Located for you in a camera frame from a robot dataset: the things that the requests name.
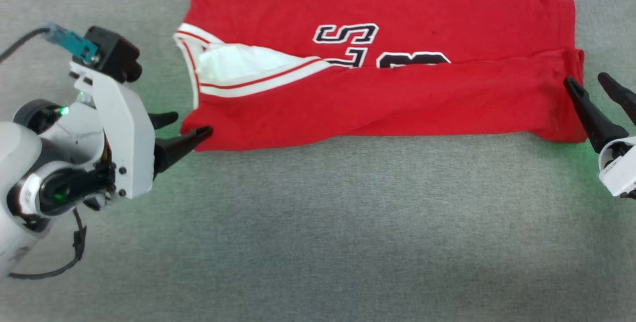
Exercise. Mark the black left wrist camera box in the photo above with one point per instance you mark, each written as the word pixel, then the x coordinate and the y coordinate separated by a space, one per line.
pixel 115 53

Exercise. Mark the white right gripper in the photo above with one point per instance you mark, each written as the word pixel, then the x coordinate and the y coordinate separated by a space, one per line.
pixel 620 168

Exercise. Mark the red jersey with white trim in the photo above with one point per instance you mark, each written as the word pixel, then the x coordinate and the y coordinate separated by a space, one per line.
pixel 397 108

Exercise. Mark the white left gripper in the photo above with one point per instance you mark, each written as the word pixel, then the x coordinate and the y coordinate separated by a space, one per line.
pixel 124 133

